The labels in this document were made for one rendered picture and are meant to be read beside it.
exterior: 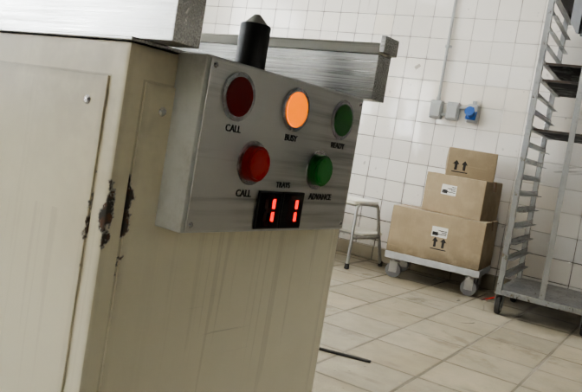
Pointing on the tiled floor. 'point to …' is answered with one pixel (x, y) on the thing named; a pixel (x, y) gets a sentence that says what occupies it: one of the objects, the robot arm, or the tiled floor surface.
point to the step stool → (362, 228)
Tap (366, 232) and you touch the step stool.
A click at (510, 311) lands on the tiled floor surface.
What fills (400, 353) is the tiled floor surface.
